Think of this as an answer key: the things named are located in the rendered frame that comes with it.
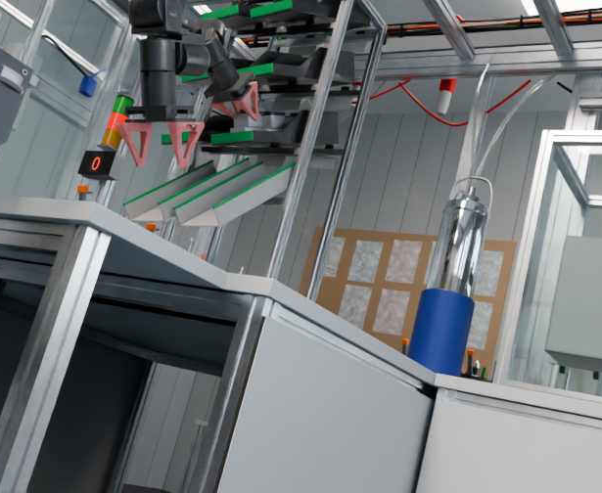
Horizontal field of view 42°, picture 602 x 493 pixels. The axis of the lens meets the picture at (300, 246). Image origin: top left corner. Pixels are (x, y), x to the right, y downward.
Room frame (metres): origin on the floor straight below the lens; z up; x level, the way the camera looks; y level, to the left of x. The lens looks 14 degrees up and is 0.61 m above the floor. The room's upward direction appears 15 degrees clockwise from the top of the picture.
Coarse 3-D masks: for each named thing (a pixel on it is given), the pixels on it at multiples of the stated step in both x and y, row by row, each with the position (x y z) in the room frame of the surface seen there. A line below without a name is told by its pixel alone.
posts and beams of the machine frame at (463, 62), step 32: (192, 0) 2.64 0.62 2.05; (224, 0) 2.58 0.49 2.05; (544, 0) 2.08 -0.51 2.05; (448, 32) 2.40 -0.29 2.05; (384, 64) 2.73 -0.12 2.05; (416, 64) 2.65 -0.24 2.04; (448, 64) 2.58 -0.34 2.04; (480, 64) 2.51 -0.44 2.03; (512, 64) 2.45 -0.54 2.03; (544, 64) 2.38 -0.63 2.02; (576, 64) 2.32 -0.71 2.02; (224, 160) 3.15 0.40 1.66
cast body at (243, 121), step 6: (234, 114) 1.61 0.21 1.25; (240, 114) 1.60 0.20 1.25; (246, 114) 1.59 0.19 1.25; (234, 120) 1.61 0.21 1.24; (240, 120) 1.60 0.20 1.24; (246, 120) 1.59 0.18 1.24; (252, 120) 1.60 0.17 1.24; (258, 120) 1.61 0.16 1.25; (234, 126) 1.62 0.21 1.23; (240, 126) 1.61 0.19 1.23; (246, 126) 1.60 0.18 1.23; (252, 126) 1.60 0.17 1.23; (258, 126) 1.62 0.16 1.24
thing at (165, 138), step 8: (280, 112) 1.80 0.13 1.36; (208, 120) 1.82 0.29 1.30; (216, 120) 1.83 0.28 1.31; (224, 120) 1.85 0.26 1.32; (232, 120) 1.87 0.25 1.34; (208, 128) 1.82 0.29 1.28; (216, 128) 1.84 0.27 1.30; (224, 128) 1.85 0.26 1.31; (168, 136) 1.72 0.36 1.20; (184, 136) 1.68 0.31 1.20; (200, 136) 1.65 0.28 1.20; (208, 136) 1.67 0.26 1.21; (168, 144) 1.73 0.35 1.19; (184, 144) 1.75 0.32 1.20; (200, 144) 1.77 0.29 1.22; (208, 144) 1.78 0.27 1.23
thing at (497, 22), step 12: (564, 12) 2.36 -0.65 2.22; (576, 12) 2.34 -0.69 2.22; (588, 12) 2.30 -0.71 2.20; (600, 12) 2.29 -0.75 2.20; (396, 24) 2.72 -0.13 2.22; (420, 24) 2.67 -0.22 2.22; (432, 24) 2.65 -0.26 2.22; (468, 24) 2.55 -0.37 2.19; (480, 24) 2.52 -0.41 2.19; (492, 24) 2.51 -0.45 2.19; (504, 24) 2.49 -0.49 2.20; (516, 24) 2.47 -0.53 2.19; (528, 24) 2.45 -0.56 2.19; (540, 24) 2.42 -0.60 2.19; (576, 24) 2.35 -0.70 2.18; (264, 36) 3.08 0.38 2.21; (396, 36) 2.73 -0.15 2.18; (408, 36) 2.70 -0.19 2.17; (492, 108) 2.54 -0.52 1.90; (468, 120) 2.59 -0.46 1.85
